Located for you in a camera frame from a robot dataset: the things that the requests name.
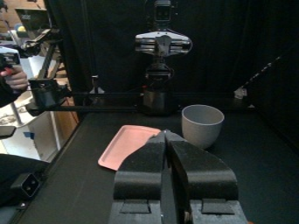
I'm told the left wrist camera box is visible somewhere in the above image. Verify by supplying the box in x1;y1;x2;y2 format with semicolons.
153;0;173;24

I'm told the wooden board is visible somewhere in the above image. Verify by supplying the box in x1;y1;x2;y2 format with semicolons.
53;77;80;138

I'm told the vertical frame pole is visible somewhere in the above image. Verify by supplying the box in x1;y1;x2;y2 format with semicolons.
81;0;105;95

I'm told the black cloth curtain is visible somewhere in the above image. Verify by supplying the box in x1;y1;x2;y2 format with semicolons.
240;0;299;147
43;0;254;97

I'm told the black frame rail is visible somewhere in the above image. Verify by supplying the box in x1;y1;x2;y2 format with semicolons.
57;91;256;114

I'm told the pink rectangular plate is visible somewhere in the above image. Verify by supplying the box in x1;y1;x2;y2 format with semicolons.
97;124;162;172

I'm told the person's forearm black sleeve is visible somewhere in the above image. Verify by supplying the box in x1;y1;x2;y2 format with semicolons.
0;82;21;109

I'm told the diagonal bracing wire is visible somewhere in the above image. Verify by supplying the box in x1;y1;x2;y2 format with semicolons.
241;55;284;88

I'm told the black box with two sockets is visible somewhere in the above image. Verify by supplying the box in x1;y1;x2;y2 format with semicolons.
9;171;42;200

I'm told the grey speckled cup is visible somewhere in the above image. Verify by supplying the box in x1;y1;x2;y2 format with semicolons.
180;104;225;151

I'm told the silver leader gripper handle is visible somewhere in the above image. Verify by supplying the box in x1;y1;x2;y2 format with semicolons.
0;45;21;77

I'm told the black chair armrest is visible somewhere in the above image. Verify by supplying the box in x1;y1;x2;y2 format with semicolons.
0;125;17;140

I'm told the person's hand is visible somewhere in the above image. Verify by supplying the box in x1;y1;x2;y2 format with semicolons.
0;64;29;91

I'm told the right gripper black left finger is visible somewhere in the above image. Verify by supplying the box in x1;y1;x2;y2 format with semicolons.
106;129;168;224

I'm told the white wire anchor bracket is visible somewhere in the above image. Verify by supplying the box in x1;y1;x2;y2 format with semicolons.
232;87;248;101

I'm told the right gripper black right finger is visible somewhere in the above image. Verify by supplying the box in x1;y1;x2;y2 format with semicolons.
165;129;248;224

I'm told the white cabinet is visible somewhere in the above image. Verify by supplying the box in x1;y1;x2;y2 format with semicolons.
0;110;62;161

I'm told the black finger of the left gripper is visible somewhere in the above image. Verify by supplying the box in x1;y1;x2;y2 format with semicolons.
154;35;164;58
162;35;172;58

